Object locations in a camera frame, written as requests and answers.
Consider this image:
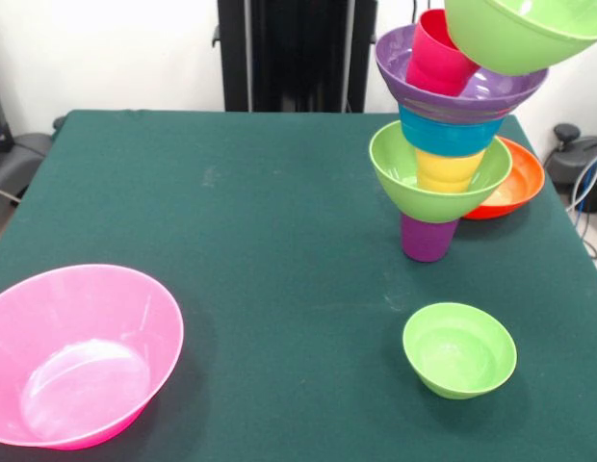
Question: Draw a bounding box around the purple plastic cup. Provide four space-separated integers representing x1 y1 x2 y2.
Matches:
400 214 460 264

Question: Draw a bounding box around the yellow plastic cup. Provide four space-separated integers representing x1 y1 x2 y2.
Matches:
415 146 487 194

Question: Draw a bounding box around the blue plastic bowl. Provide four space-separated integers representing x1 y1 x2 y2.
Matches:
399 101 506 158

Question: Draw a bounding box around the purple plastic bowl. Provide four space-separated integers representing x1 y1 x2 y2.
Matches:
374 24 550 121

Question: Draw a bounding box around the red plastic cup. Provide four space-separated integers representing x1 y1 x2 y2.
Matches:
405 8 481 98

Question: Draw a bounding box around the orange-red plastic bowl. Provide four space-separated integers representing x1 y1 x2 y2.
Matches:
461 136 546 221

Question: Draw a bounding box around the dark green tablecloth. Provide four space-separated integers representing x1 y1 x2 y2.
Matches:
0 109 597 462

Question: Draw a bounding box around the small green plastic bowl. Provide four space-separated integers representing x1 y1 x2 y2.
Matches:
402 301 518 400

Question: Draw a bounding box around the large pink plastic bowl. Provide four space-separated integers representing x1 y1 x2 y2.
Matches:
0 263 186 451

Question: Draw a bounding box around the black chair base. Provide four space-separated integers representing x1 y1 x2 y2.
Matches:
0 132 54 203
543 123 597 213

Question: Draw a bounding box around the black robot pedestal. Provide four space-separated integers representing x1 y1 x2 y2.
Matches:
212 0 379 115

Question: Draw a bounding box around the tangle of cables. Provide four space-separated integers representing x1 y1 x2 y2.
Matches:
567 146 597 264

